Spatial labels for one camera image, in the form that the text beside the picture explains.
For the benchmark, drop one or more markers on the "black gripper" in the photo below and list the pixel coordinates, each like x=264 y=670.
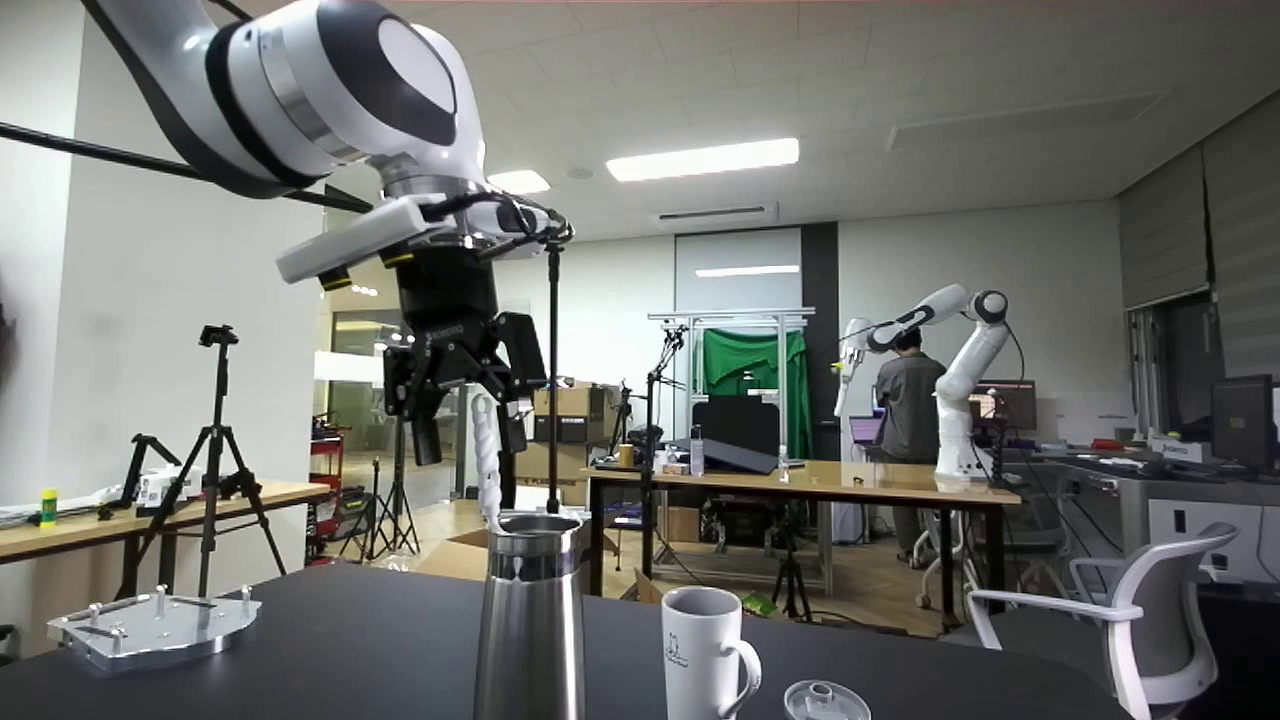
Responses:
x=445 y=297

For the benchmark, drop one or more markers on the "white plastic stirrer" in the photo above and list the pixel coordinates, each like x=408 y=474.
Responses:
x=482 y=454

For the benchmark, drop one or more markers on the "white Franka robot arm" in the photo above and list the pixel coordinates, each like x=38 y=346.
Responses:
x=287 y=94

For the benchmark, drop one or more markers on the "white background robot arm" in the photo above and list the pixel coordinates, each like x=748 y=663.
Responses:
x=962 y=386

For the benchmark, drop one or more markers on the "thin black stand pole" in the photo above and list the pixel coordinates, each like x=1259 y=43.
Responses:
x=552 y=386

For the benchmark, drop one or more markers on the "small ceiling light panel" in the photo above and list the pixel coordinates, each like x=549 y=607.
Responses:
x=519 y=180

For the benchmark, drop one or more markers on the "stainless steel flask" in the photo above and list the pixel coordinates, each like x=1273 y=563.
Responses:
x=530 y=624

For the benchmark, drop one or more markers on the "black monitor on table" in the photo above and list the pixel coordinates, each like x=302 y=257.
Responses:
x=739 y=432

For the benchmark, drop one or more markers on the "green screen cloth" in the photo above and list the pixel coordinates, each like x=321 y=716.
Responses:
x=754 y=361

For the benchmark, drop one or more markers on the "long ceiling light panel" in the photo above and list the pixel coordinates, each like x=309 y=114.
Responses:
x=700 y=159

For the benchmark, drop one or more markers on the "long wooden bench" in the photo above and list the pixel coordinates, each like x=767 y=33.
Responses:
x=163 y=517

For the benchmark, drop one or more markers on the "small black tripod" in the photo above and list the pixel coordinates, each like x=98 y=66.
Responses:
x=137 y=470

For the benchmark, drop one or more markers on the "white ceramic mug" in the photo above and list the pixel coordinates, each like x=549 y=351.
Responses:
x=706 y=663

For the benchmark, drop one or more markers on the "wooden table black legs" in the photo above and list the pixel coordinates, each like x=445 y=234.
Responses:
x=827 y=480

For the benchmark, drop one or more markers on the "clear acrylic plate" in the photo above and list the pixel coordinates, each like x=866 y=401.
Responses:
x=155 y=624

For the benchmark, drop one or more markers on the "person in grey shirt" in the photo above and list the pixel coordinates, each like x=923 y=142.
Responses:
x=910 y=401

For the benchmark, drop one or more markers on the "green yellow bottle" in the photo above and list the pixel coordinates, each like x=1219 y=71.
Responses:
x=50 y=508

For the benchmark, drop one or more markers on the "clear glass lid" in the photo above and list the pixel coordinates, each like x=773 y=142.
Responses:
x=827 y=702

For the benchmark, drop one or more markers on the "white office chair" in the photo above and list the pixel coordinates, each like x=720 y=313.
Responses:
x=1160 y=613

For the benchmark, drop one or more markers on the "dark monitor by window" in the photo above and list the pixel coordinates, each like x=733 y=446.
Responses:
x=1241 y=423

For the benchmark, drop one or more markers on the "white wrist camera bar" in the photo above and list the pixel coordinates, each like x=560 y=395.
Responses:
x=348 y=241

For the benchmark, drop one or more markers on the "black camera stand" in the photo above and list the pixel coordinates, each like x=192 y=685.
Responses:
x=654 y=443

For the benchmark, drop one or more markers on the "black tripod with camera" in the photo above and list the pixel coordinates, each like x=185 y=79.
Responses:
x=213 y=464

